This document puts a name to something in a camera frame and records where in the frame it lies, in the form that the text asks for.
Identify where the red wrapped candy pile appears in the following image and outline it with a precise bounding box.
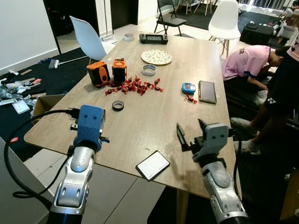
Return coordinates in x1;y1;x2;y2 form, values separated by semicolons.
104;77;164;97

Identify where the black storage bag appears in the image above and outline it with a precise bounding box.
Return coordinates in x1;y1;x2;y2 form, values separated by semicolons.
239;22;274;47

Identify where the white plastic shell chair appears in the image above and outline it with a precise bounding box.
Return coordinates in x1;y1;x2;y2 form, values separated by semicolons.
208;0;242;57
69;16;117;62

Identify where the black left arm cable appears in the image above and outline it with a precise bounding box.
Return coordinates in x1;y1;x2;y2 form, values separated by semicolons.
3;108;81;202

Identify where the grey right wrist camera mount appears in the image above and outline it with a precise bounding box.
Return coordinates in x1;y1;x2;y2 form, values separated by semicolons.
194;123;230;162

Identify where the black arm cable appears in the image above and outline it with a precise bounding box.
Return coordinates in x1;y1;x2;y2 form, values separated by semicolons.
3;108;81;202
228;131;242;199

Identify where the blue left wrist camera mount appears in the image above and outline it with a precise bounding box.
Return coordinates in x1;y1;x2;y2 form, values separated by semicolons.
73;105;105;153

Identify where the white screen black phone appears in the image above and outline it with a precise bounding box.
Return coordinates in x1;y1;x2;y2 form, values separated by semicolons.
135;150;171;182

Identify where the dark smartphone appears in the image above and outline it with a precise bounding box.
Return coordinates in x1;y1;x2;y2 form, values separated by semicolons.
198;80;218;105

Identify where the narrow orange black battery pack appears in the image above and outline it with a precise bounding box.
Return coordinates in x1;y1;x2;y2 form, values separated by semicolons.
111;58;128;85

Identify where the person in pink shirt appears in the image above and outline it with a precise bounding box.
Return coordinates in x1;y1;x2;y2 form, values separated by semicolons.
221;45;286;106

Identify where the person in black shirt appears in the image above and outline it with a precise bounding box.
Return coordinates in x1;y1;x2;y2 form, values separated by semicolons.
230;8;299;156

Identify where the wooden dining table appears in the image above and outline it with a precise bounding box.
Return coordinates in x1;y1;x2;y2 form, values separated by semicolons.
24;35;240;224

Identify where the wide orange black battery pack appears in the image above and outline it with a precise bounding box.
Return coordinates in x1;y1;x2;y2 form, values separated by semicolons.
86;61;112;88

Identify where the black tape roll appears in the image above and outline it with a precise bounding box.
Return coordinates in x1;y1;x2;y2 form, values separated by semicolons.
112;100;125;112

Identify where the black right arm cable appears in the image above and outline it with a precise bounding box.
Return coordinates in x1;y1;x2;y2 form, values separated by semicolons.
228;131;242;199

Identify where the black handheld controller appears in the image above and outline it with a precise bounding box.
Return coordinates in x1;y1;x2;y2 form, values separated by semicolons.
139;33;169;45

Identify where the brown cardboard box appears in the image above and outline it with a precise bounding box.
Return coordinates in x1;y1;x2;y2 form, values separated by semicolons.
31;94;67;118

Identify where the clear tape roll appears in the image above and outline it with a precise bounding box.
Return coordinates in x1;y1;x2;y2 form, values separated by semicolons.
141;64;157;77

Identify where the patterned round plate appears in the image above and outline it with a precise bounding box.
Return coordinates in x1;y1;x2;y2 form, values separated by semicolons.
141;49;173;66

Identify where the black folding chair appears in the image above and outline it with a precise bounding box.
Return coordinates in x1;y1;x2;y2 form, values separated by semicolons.
154;0;187;37

